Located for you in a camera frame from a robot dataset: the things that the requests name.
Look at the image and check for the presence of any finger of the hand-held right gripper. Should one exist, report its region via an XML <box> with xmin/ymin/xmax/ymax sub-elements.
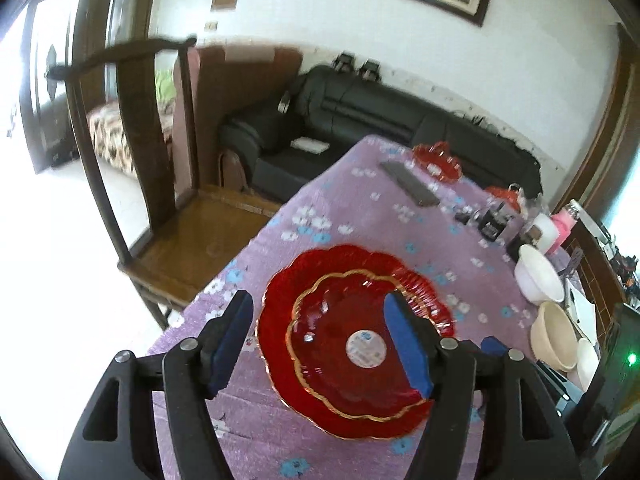
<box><xmin>480</xmin><ymin>336</ymin><xmax>515</xmax><ymax>361</ymax></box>

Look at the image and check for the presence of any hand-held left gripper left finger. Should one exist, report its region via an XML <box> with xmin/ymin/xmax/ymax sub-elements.
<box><xmin>57</xmin><ymin>290</ymin><xmax>255</xmax><ymax>480</ymax></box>

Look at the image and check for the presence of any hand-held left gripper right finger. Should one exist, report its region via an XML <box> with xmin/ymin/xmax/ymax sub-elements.
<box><xmin>382</xmin><ymin>290</ymin><xmax>583</xmax><ymax>480</ymax></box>

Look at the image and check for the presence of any small beige bowl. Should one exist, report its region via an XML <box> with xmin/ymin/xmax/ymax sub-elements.
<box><xmin>575</xmin><ymin>337</ymin><xmax>599</xmax><ymax>391</ymax></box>

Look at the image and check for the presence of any beige plastic bowl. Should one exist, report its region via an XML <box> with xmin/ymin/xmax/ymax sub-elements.
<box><xmin>530</xmin><ymin>301</ymin><xmax>583</xmax><ymax>372</ymax></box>

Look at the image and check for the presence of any gold-rimmed red glass plate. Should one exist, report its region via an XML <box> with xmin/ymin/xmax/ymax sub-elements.
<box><xmin>286</xmin><ymin>269</ymin><xmax>441</xmax><ymax>422</ymax></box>

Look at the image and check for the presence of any white plastic bowl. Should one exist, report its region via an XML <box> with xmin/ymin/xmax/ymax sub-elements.
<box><xmin>515</xmin><ymin>244</ymin><xmax>566</xmax><ymax>305</ymax></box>

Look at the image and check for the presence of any large red glass plate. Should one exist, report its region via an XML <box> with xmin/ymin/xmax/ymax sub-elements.
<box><xmin>255</xmin><ymin>244</ymin><xmax>457</xmax><ymax>441</ymax></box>

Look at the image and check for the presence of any white notebook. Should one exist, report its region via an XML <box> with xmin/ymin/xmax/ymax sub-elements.
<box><xmin>565</xmin><ymin>280</ymin><xmax>597</xmax><ymax>336</ymax></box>

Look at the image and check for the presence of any dark wooden chair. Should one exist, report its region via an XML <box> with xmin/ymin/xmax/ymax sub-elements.
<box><xmin>47</xmin><ymin>36</ymin><xmax>283</xmax><ymax>331</ymax></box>

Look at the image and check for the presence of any black box with clear dome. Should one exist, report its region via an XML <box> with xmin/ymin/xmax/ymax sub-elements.
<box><xmin>480</xmin><ymin>207</ymin><xmax>507</xmax><ymax>240</ymax></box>

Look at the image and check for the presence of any white plastic jar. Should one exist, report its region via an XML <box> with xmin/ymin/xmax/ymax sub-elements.
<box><xmin>530</xmin><ymin>212</ymin><xmax>561</xmax><ymax>253</ymax></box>

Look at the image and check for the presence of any pink water bottle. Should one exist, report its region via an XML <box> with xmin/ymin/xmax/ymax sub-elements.
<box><xmin>550</xmin><ymin>200</ymin><xmax>583</xmax><ymax>256</ymax></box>

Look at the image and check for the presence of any purple floral tablecloth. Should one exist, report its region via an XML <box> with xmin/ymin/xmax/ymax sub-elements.
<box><xmin>147</xmin><ymin>135</ymin><xmax>601</xmax><ymax>480</ymax></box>

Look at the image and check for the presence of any small red object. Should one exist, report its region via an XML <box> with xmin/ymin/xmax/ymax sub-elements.
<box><xmin>487</xmin><ymin>185</ymin><xmax>523</xmax><ymax>211</ymax></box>

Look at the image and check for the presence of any black smartphone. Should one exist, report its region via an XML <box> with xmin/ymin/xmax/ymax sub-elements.
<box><xmin>379</xmin><ymin>160</ymin><xmax>441</xmax><ymax>207</ymax></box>

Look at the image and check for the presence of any small red glass dish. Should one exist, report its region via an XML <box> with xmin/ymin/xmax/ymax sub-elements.
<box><xmin>412</xmin><ymin>141</ymin><xmax>463</xmax><ymax>182</ymax></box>

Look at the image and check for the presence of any white paper on sofa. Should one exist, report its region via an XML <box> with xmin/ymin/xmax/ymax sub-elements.
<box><xmin>291</xmin><ymin>137</ymin><xmax>331</xmax><ymax>155</ymax></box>

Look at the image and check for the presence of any patterned bed blanket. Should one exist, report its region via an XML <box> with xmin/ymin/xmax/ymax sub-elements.
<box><xmin>86</xmin><ymin>100</ymin><xmax>176</xmax><ymax>176</ymax></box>

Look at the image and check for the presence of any black leather sofa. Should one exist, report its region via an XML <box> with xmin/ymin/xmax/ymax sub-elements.
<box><xmin>218</xmin><ymin>64</ymin><xmax>543</xmax><ymax>201</ymax></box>

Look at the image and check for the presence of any brown armchair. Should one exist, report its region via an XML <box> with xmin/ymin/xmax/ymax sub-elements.
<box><xmin>192</xmin><ymin>45</ymin><xmax>303</xmax><ymax>191</ymax></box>

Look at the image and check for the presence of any green pillow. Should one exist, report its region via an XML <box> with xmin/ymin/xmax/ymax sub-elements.
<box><xmin>155</xmin><ymin>70</ymin><xmax>177</xmax><ymax>101</ymax></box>

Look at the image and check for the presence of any dark wooden glass door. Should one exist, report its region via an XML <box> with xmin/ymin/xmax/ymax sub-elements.
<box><xmin>20</xmin><ymin>0</ymin><xmax>156</xmax><ymax>171</ymax></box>

